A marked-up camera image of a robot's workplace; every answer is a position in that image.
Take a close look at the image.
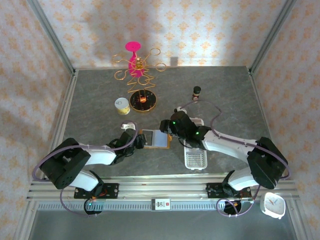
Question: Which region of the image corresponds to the silver mirror credit card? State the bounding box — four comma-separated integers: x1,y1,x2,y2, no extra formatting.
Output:
144,129,154,147

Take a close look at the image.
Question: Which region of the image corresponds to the yellow tin can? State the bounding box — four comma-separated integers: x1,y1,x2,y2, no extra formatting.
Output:
114,97,131,116

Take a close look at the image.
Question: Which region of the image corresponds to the small spice bottle black cap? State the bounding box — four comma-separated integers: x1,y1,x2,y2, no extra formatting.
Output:
191,85,202,102

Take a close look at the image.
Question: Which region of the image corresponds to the white plastic mesh basket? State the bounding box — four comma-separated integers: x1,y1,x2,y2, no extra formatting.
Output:
184,117,209,171

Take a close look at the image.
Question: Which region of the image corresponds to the white label tag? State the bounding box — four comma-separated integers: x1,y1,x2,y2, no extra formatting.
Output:
151,198,172,212

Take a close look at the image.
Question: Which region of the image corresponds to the pink plastic stemmed glass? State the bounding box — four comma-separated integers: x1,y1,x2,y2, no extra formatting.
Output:
124,40,146,77

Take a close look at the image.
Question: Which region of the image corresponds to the white square alarm clock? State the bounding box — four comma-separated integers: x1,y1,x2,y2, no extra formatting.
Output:
259,191,287,220

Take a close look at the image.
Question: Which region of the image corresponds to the gold wire stand black base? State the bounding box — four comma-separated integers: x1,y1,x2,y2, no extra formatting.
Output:
111,47,168,114

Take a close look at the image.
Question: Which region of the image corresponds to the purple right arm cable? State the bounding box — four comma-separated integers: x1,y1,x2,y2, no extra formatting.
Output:
179,99,292,219

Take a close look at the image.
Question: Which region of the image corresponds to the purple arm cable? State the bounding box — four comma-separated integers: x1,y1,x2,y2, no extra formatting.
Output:
179,99,292,219
31,121,139,218

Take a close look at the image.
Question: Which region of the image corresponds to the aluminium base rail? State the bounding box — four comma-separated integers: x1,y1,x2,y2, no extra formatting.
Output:
26,172,299,202

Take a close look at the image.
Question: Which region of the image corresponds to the grey slotted cable duct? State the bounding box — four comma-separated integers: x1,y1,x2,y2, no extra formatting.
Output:
37,201,263,213

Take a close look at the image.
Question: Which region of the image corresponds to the aluminium table edge rail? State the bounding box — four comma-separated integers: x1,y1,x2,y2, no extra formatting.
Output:
247,66,310,240
13,69,80,240

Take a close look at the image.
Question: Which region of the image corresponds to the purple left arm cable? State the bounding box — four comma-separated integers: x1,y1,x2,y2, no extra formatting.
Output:
31,121,139,218

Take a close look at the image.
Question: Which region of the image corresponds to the aluminium frame post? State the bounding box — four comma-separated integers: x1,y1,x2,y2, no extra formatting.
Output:
26,0,77,76
249,0,299,73

